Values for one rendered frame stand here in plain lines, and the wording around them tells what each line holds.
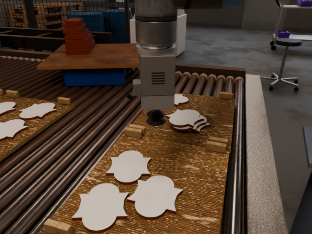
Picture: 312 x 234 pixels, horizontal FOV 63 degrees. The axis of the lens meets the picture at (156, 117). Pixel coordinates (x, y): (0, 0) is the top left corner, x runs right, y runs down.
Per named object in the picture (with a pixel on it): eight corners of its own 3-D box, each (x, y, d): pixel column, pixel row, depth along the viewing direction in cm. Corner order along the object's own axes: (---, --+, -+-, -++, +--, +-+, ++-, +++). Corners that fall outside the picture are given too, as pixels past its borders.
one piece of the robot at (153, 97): (123, 27, 50) (127, 103, 58) (122, 35, 42) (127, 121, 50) (172, 27, 51) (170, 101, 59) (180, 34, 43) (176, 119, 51)
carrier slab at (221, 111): (234, 101, 113) (235, 98, 112) (230, 154, 78) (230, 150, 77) (159, 93, 122) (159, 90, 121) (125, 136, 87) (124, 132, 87)
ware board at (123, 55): (140, 45, 169) (140, 42, 168) (142, 67, 124) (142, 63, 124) (63, 47, 165) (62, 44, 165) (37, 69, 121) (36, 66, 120)
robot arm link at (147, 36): (135, 22, 42) (134, 17, 49) (136, 50, 44) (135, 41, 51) (180, 22, 43) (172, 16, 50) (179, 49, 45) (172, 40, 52)
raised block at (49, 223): (74, 233, 52) (73, 224, 50) (69, 241, 50) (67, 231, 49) (50, 225, 53) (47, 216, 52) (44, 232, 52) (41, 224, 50)
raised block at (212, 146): (225, 151, 77) (227, 143, 76) (225, 154, 75) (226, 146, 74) (205, 147, 79) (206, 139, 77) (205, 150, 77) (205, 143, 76)
